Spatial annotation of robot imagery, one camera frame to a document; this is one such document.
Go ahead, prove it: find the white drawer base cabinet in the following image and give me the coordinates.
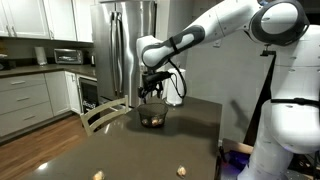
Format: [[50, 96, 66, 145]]
[[0, 73, 55, 138]]

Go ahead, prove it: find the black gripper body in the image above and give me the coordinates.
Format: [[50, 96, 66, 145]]
[[141, 70, 158, 89]]

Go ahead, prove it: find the white wooden chair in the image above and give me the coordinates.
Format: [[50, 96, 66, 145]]
[[79, 94, 131, 137]]

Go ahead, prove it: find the black undercounter wine cooler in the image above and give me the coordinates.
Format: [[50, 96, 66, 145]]
[[78, 75, 100, 115]]

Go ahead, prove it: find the white single-door base cabinet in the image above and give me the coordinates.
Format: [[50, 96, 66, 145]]
[[44, 70, 83, 117]]

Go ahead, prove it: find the white upper wall cabinet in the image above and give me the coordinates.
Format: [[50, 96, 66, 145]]
[[72, 0, 95, 44], [43, 0, 78, 42], [0, 0, 51, 40]]

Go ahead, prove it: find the silver toaster oven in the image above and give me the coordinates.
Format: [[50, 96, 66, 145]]
[[53, 48, 85, 66]]

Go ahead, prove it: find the silver paper towel holder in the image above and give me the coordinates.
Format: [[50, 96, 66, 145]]
[[164, 99, 185, 108]]

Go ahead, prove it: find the stainless steel refrigerator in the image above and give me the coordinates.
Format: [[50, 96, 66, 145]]
[[89, 0, 157, 108]]

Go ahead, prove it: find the black tripod stand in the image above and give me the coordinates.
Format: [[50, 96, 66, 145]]
[[242, 43, 278, 146]]

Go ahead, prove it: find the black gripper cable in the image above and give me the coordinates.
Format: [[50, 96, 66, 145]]
[[166, 58, 188, 100]]

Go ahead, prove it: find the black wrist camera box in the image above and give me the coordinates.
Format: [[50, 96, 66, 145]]
[[152, 70, 174, 84]]

